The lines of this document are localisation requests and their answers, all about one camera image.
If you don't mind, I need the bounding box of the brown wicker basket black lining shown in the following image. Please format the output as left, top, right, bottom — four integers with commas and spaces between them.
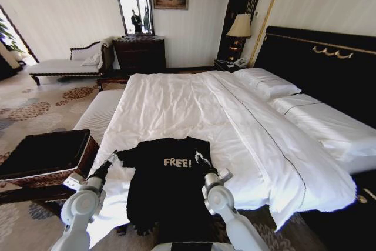
0, 129, 100, 188

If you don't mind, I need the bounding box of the white duvet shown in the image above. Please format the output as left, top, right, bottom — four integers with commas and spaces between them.
91, 70, 357, 232

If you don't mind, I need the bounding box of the black FREE print T-shirt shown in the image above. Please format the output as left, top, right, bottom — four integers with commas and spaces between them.
116, 136, 219, 236

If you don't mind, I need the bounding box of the dark wooden bench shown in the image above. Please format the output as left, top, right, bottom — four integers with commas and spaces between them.
96, 75, 131, 92

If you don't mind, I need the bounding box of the white robot front shell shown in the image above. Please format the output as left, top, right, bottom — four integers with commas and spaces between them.
151, 241, 234, 251

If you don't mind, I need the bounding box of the dark wooden nightstand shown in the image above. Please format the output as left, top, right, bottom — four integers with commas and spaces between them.
213, 58, 250, 73

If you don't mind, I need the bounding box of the white cushion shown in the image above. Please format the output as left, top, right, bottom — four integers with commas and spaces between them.
80, 52, 102, 67

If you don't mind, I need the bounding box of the white pillow with dark piping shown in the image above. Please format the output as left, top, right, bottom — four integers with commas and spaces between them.
268, 93, 376, 175
232, 68, 303, 101

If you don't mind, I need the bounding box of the dark wooden dresser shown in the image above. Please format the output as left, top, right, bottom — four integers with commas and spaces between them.
112, 35, 167, 71

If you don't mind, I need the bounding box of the table lamp with cream shade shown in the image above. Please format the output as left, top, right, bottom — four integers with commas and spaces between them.
226, 13, 253, 58

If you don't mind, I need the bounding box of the person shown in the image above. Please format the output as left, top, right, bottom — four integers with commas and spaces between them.
130, 9, 142, 34

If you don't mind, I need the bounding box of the black headboard with gold trim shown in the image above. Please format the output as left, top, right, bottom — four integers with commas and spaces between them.
253, 25, 376, 132

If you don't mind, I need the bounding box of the green potted plant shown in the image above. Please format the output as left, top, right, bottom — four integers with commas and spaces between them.
0, 17, 21, 55

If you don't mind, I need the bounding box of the white chaise longue dark frame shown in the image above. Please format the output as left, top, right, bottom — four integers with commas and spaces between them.
28, 38, 113, 86

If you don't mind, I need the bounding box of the dark bed frame gold ornament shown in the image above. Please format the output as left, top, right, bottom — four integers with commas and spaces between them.
300, 172, 376, 251

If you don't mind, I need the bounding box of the dark framed wall mirror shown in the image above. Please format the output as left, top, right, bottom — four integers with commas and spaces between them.
110, 0, 156, 38

